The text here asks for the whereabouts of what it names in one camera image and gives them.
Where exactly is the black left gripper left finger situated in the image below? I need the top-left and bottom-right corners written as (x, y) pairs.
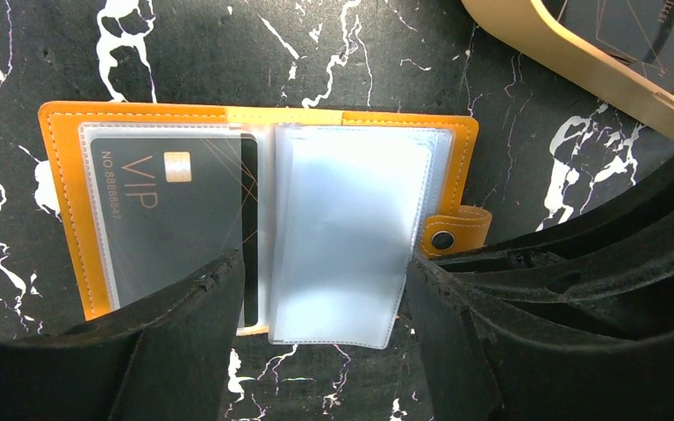
top-left (0, 250), bottom-right (244, 420)

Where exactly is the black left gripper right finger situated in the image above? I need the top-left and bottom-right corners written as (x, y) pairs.
top-left (406, 257), bottom-right (674, 420)

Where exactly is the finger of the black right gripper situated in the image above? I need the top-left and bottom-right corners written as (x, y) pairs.
top-left (437, 155), bottom-right (674, 339)

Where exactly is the orange leather card holder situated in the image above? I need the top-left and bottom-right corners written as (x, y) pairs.
top-left (39, 101), bottom-right (492, 349)

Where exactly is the yellow oval tray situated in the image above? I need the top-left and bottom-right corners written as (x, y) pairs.
top-left (463, 0), bottom-right (674, 140)

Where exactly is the stack of black cards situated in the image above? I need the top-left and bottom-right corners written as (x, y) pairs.
top-left (544, 0), bottom-right (674, 93)

